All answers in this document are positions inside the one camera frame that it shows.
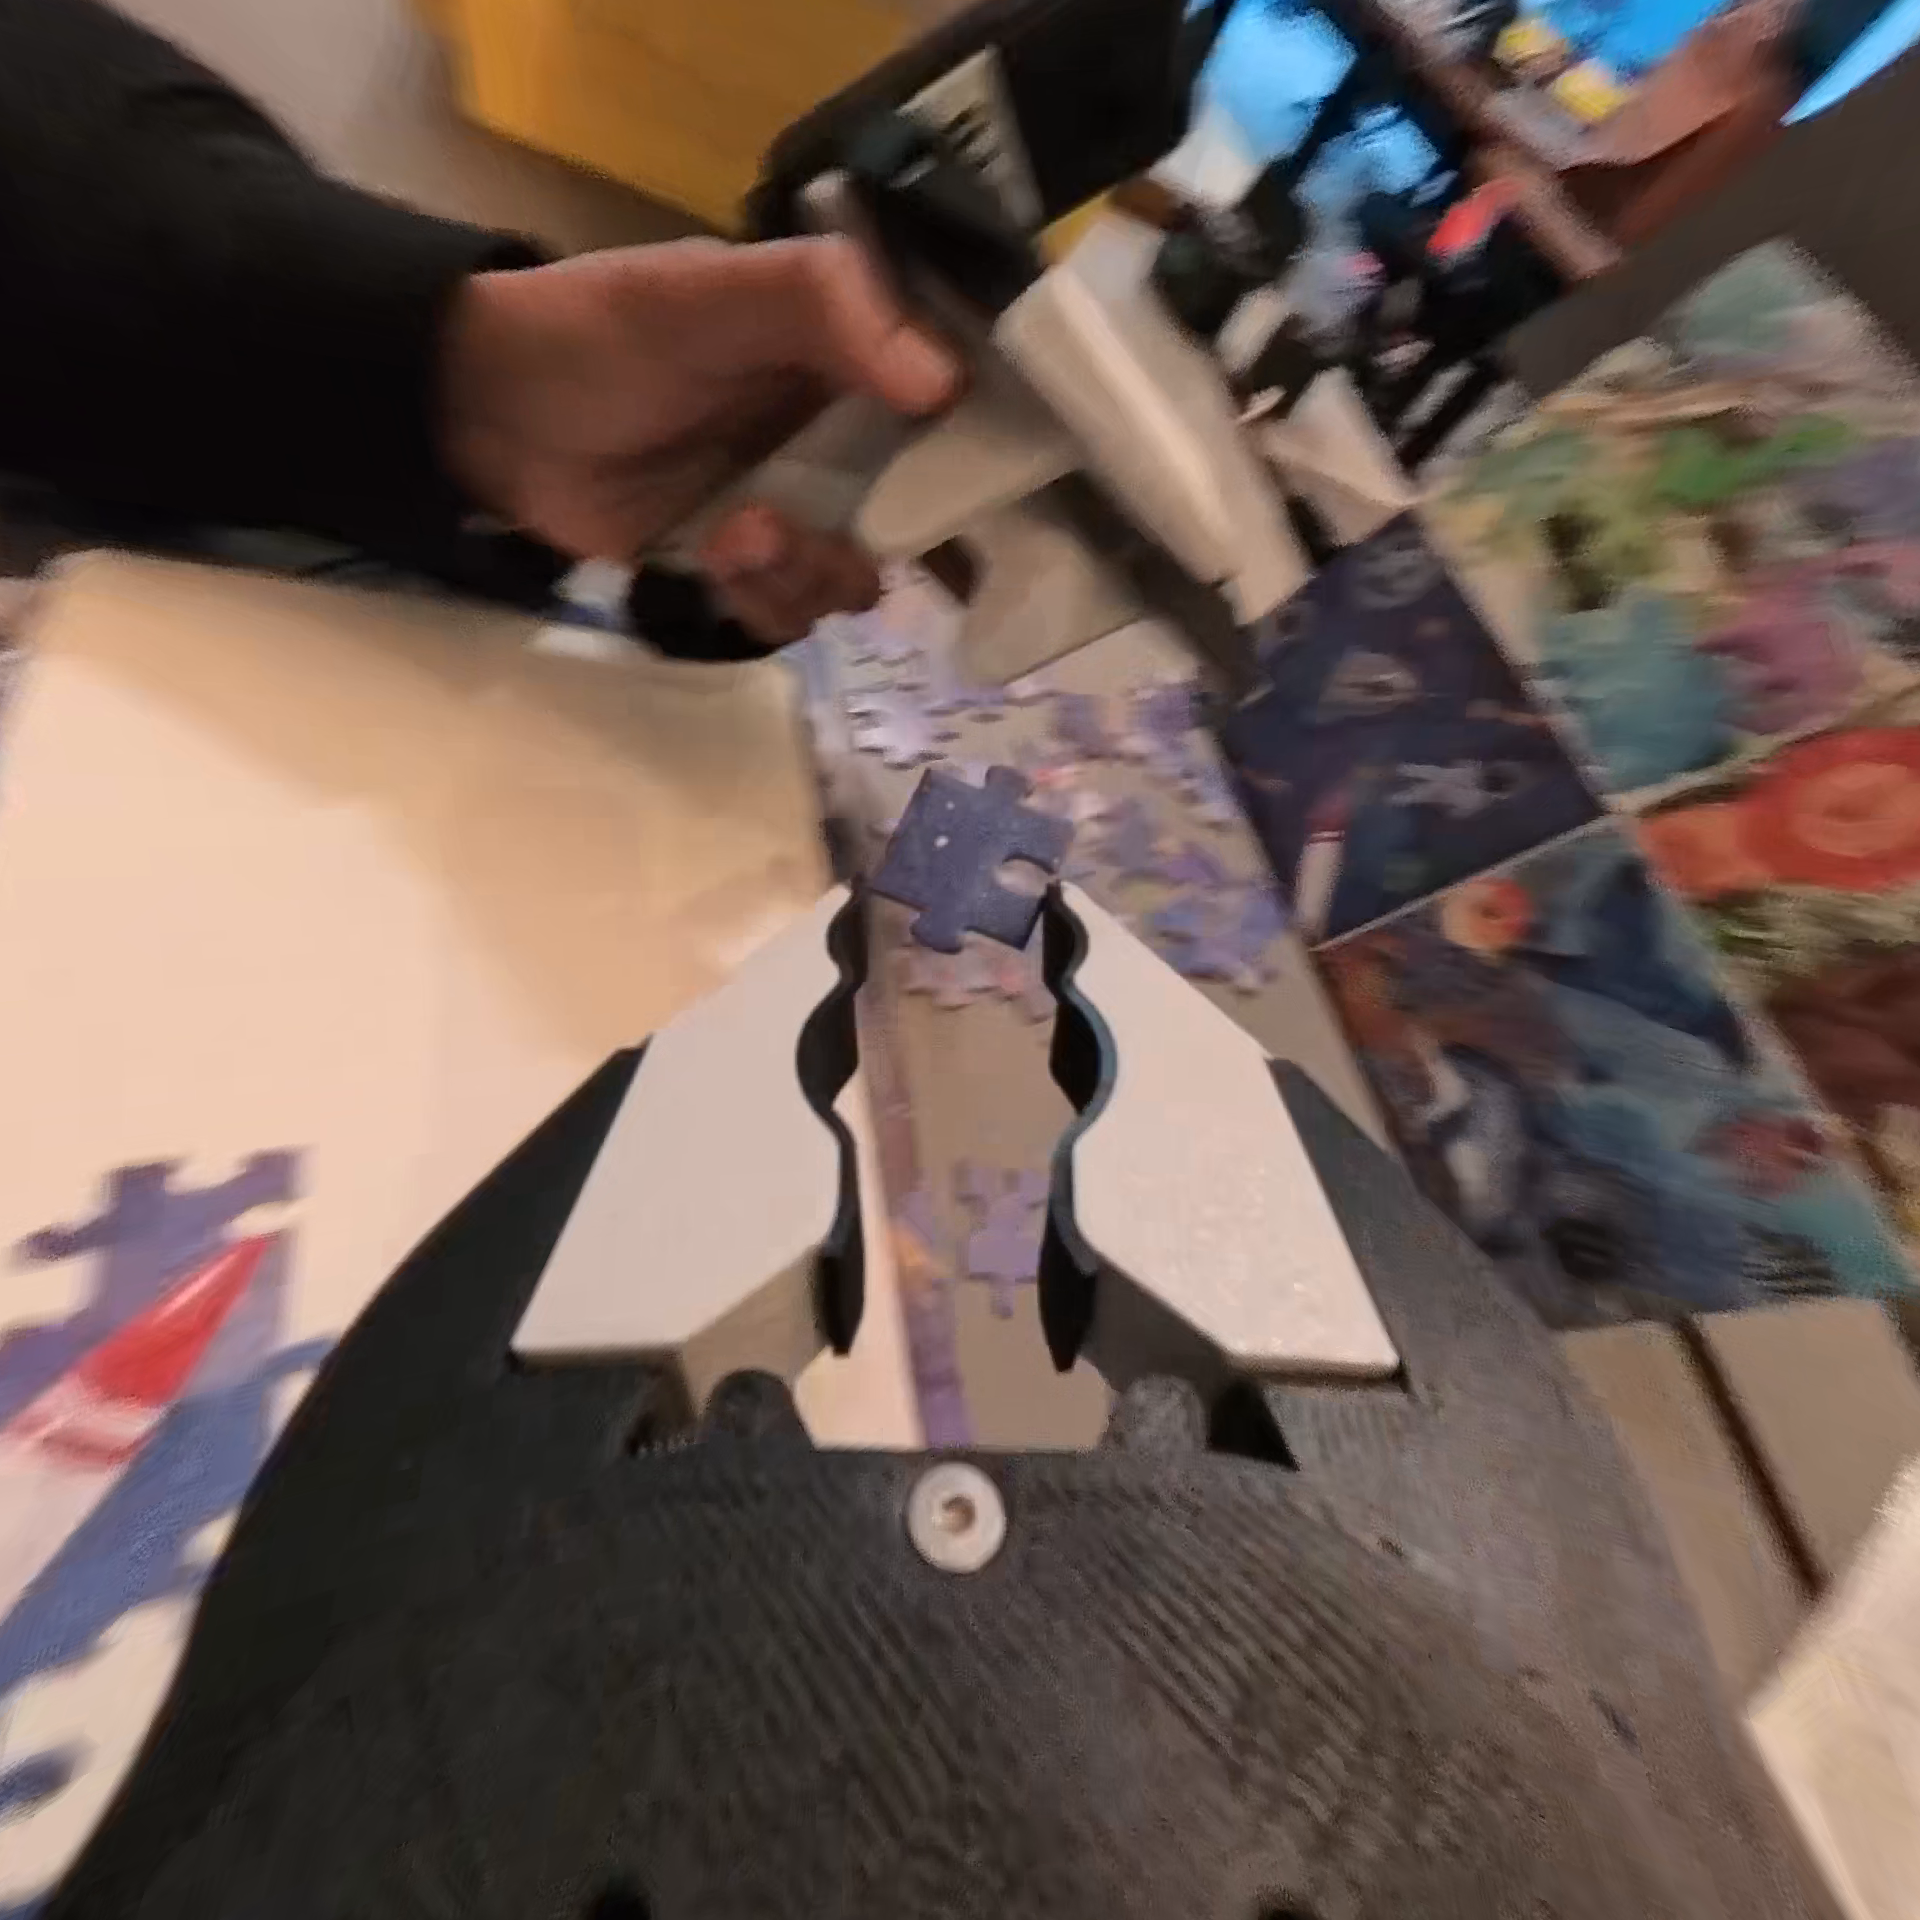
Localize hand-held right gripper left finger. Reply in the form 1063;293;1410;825
510;884;870;1362

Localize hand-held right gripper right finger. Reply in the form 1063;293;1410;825
1041;884;1404;1382

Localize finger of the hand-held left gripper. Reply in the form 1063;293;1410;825
951;511;1187;684
996;262;1313;625

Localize puzzle pieces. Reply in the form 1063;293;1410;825
810;571;1308;1323

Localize dark blue starry jigsaw piece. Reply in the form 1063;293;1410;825
870;764;1073;955

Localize space puzzle frame tray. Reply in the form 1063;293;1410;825
0;546;841;1909

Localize assembled rocket puzzle section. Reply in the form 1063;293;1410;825
0;1147;339;1818

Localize person's left forearm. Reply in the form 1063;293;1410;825
0;0;550;564

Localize person's left hand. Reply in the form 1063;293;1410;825
433;241;969;648

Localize yellow plastic bin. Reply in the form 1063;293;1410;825
419;0;932;229

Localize four-picture puzzle reference board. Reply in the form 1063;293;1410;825
1214;241;1920;1331

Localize printed paper sheet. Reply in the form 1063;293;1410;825
1745;1545;1920;1920

